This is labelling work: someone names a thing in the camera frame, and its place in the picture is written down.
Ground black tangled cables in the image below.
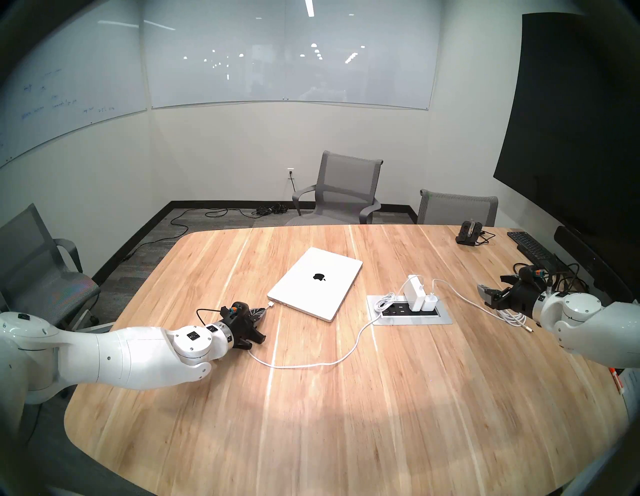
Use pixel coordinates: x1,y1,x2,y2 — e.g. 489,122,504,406
515,259,590,296

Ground large clean glass whiteboard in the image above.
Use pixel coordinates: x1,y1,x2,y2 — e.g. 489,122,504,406
142,0,443,111

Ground grey table power outlet box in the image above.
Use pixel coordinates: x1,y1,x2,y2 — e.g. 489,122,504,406
366,294,454,326

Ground long black floor cable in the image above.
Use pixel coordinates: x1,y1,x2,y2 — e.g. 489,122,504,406
120,206,261,263

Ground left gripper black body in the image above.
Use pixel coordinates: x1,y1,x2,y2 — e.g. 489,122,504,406
226,312,267,352

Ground white MagSafe charging cable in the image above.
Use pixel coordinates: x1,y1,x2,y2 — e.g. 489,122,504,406
247,276,416,370

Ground white printed paper sheet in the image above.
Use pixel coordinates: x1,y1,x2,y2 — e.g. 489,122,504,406
620,371,640,408

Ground white USB cable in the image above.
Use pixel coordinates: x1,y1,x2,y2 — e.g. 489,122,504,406
429,278,535,333

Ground grey mesh chair without arms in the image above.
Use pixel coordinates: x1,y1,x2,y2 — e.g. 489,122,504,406
416,189,499,227

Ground glass whiteboard with writing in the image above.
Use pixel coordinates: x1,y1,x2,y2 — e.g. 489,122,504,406
0,0,151,168

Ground large black TV screen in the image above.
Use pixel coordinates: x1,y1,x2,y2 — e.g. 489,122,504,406
492,12,640,251

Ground black coiled cable bundle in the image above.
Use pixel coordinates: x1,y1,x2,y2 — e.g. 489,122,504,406
250,201,291,217

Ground black controller charging dock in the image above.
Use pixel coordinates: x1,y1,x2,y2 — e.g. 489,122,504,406
455,220,485,247

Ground black keyboard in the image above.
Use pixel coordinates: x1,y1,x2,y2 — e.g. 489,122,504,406
506,231,561,271

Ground grey mesh armchair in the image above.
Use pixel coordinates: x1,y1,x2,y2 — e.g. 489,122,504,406
285,150,385,226

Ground dark grey office chair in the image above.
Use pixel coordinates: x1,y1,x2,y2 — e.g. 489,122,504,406
0,202,101,333

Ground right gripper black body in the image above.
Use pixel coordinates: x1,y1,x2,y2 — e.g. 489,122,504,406
497,277,544,318

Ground large white power adapter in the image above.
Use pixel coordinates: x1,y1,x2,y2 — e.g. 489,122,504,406
406,274,426,311

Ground silver MacBook laptop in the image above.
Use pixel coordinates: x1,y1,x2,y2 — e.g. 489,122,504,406
266,246,364,322

